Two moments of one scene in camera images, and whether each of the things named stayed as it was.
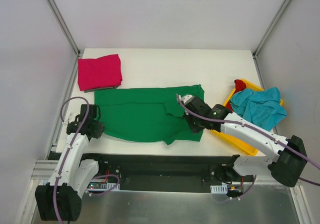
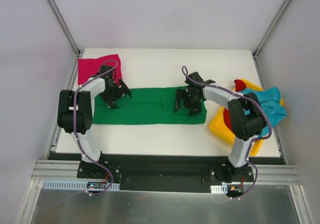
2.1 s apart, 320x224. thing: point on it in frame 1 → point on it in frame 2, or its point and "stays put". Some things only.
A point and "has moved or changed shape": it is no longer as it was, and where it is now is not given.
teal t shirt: [263, 108] stays put
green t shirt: [146, 114] has moved or changed shape
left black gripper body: [97, 130] → [118, 95]
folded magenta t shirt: [103, 71] stays put
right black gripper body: [194, 126] → [186, 101]
